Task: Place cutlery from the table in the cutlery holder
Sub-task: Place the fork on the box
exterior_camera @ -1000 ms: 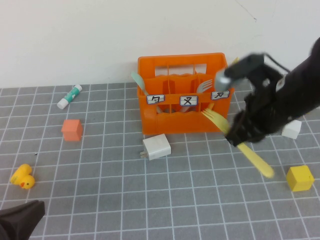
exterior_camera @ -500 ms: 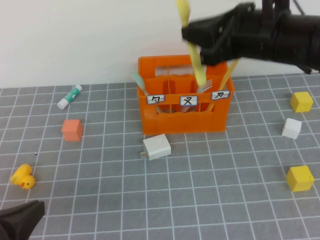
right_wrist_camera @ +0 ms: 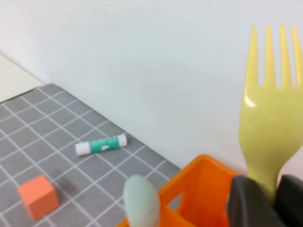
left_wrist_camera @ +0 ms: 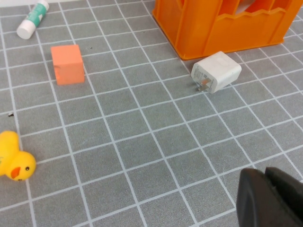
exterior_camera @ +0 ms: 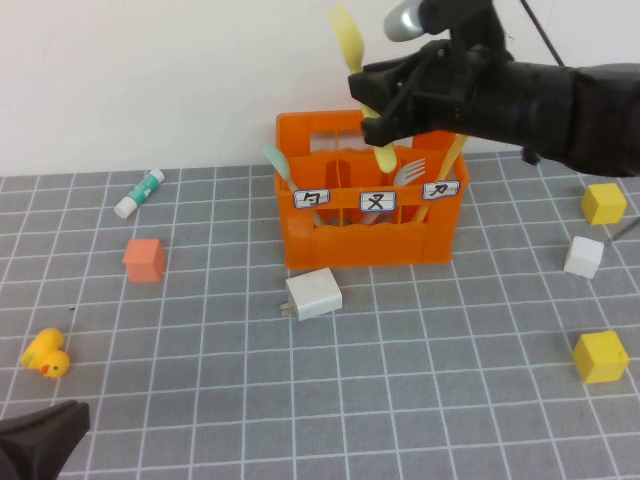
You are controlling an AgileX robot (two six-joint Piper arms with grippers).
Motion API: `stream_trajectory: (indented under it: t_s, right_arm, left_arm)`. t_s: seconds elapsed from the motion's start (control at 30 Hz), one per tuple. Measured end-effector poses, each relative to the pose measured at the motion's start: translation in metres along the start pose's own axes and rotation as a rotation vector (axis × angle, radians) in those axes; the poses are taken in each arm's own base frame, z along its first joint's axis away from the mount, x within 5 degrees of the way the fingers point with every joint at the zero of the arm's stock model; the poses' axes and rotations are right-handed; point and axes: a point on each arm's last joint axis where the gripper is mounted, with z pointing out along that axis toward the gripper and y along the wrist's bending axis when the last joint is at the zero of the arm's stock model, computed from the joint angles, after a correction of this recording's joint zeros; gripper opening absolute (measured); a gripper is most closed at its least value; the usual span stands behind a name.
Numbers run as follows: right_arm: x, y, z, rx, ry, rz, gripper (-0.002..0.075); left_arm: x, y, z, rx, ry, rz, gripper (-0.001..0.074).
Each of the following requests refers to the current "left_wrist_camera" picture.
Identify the grey grid tablecloth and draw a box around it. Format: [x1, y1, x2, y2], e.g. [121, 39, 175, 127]
[0, 0, 303, 227]

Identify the orange foam cube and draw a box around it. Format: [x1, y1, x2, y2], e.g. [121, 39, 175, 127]
[50, 44, 86, 86]

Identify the white plug charger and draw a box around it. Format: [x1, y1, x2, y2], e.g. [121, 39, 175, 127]
[191, 51, 242, 95]

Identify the white green glue stick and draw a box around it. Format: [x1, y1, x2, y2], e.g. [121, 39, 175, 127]
[16, 0, 50, 40]

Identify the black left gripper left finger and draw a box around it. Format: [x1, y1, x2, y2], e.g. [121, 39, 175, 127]
[236, 167, 303, 227]

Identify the orange plastic cutlery holder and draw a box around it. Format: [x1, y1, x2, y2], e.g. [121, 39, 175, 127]
[151, 0, 303, 61]

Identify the yellow rubber duck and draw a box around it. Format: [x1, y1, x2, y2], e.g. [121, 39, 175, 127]
[0, 130, 37, 182]

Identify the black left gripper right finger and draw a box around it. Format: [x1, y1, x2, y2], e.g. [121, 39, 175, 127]
[264, 166, 303, 220]

